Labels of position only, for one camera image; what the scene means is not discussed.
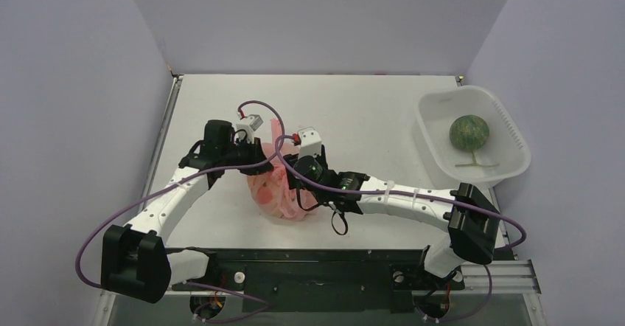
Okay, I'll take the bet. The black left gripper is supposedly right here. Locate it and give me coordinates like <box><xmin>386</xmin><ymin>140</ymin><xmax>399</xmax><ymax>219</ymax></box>
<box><xmin>221</xmin><ymin>136</ymin><xmax>273</xmax><ymax>176</ymax></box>

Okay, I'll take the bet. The pink plastic bag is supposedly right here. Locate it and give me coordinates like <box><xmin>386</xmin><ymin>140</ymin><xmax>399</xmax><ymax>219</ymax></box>
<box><xmin>245</xmin><ymin>117</ymin><xmax>321</xmax><ymax>221</ymax></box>

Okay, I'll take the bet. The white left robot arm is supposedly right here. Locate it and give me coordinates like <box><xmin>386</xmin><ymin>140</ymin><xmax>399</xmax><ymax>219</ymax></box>
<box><xmin>100</xmin><ymin>114</ymin><xmax>273</xmax><ymax>303</ymax></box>

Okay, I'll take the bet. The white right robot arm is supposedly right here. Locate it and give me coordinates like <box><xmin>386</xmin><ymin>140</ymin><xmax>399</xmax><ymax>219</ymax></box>
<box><xmin>281</xmin><ymin>155</ymin><xmax>500</xmax><ymax>287</ymax></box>

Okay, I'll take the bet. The green netted fake melon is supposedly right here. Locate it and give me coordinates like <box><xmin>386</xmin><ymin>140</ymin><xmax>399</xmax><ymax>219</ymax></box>
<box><xmin>449</xmin><ymin>115</ymin><xmax>490</xmax><ymax>152</ymax></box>

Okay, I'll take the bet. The white plastic basket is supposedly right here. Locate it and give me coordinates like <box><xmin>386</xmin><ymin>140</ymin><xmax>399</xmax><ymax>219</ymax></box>
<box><xmin>412</xmin><ymin>86</ymin><xmax>531</xmax><ymax>189</ymax></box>

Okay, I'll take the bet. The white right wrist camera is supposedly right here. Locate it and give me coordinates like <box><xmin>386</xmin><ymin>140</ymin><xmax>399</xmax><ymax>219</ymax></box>
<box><xmin>296</xmin><ymin>127</ymin><xmax>323</xmax><ymax>158</ymax></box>

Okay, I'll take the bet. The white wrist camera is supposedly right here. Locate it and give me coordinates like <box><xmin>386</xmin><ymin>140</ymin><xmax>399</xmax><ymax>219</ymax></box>
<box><xmin>234</xmin><ymin>114</ymin><xmax>264</xmax><ymax>144</ymax></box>
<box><xmin>296</xmin><ymin>127</ymin><xmax>323</xmax><ymax>158</ymax></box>

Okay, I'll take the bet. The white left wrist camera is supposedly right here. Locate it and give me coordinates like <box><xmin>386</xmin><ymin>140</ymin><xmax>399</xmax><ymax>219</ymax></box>
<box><xmin>234</xmin><ymin>114</ymin><xmax>264</xmax><ymax>144</ymax></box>

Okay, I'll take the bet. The aluminium table edge rail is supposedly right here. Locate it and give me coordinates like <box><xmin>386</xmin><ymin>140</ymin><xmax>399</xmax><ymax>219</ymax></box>
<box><xmin>140</xmin><ymin>74</ymin><xmax>184</xmax><ymax>198</ymax></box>

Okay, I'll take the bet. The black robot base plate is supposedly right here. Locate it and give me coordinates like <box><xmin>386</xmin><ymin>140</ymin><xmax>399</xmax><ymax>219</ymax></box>
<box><xmin>173</xmin><ymin>249</ymin><xmax>465</xmax><ymax>313</ymax></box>

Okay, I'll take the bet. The aluminium right side rail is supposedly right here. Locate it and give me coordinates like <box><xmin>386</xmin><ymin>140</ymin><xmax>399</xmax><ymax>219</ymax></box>
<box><xmin>461</xmin><ymin>260</ymin><xmax>541</xmax><ymax>294</ymax></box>

